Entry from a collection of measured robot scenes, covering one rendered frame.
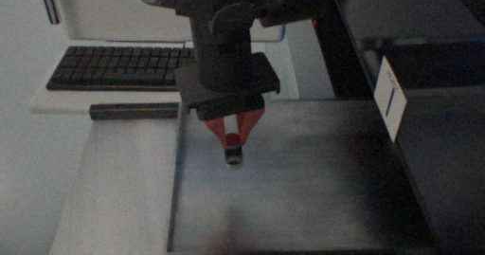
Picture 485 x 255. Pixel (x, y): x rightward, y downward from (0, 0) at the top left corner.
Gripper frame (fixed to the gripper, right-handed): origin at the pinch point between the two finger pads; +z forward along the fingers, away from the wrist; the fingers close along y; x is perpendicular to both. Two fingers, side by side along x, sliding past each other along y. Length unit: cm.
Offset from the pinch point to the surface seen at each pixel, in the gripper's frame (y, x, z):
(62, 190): -52, 90, 93
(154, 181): -10.4, 4.6, 8.9
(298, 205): 6.9, -4.4, 9.9
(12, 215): -69, 83, 92
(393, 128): 17.3, -6.0, -1.7
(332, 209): 10.8, -6.2, 10.2
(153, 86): -8.1, 34.4, 14.8
